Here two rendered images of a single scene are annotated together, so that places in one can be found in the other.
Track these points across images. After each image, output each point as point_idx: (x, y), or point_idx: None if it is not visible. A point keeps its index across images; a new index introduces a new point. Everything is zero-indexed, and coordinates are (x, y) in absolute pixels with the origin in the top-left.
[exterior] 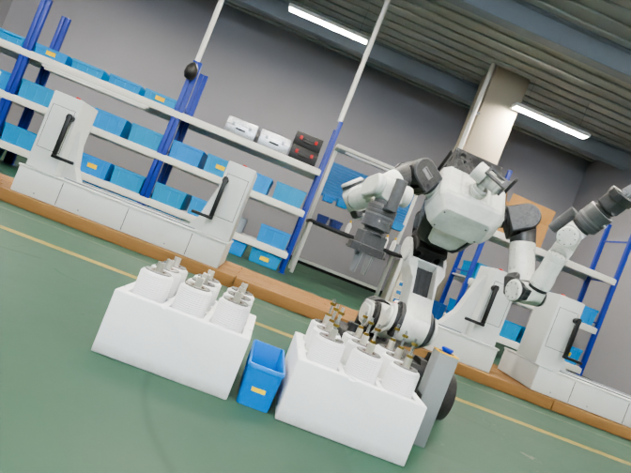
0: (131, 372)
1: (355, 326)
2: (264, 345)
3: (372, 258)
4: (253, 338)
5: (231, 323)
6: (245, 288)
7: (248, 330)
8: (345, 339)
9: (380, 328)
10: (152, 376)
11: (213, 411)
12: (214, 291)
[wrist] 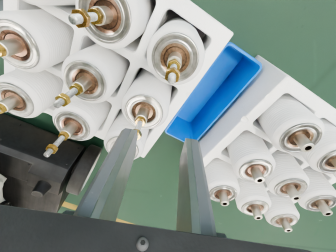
0: (330, 86)
1: (39, 189)
2: (183, 138)
3: (84, 211)
4: (131, 194)
5: (301, 105)
6: (257, 178)
7: (254, 114)
8: (97, 121)
9: (0, 179)
10: (313, 83)
11: (295, 21)
12: (283, 173)
